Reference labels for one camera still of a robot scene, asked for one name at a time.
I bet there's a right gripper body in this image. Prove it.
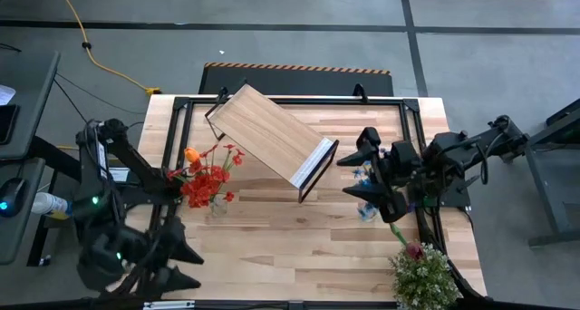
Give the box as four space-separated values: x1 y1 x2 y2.
377 140 425 225

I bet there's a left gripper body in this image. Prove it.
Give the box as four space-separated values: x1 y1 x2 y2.
130 216 185 295

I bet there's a blue artificial flower bunch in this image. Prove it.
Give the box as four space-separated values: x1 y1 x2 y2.
352 146 419 223

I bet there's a clear glass vase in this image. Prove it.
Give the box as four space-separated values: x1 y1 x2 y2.
208 194 230 218
359 205 380 224

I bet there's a red artificial flower bunch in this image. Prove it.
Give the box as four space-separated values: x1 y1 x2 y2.
166 142 247 209

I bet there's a dark red artificial tulip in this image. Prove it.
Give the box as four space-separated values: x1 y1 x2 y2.
389 222 427 263

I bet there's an orange artificial tulip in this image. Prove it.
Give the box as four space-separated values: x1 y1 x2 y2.
183 146 223 202

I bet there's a silver metal bar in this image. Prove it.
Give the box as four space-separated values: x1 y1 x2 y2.
142 300 197 310

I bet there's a white printed cardboard box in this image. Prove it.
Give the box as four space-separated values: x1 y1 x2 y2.
107 166 133 185

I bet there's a black hazard-striped floor mat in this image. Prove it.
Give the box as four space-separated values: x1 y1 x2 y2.
198 61 395 97

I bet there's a white-flowered green bush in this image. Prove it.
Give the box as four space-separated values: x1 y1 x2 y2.
388 241 461 310

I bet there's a white spray bottle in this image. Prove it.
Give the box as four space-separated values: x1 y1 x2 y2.
31 191 74 221

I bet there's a grey mouse tray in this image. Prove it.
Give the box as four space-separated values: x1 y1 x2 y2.
0 158 46 266

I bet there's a black diagonal support beam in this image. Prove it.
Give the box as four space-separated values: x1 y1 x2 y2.
27 135 92 184

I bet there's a dark metal side table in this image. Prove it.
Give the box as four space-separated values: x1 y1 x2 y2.
508 96 580 248

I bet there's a black computer mouse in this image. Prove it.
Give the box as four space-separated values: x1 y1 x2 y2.
0 177 28 218

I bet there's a black phone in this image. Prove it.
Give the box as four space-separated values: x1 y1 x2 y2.
0 103 21 146

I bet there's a grey desk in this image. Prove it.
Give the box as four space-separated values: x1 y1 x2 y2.
0 50 62 161

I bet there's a white paper sheet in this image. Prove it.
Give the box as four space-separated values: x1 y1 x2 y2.
0 83 17 106

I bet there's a wooden shelf black metal frame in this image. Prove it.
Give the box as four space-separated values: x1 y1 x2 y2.
204 82 341 205

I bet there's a thin black floor cable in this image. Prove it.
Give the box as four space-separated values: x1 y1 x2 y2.
53 73 147 125

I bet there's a yellow extension cable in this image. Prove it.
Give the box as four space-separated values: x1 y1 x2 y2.
51 0 162 96

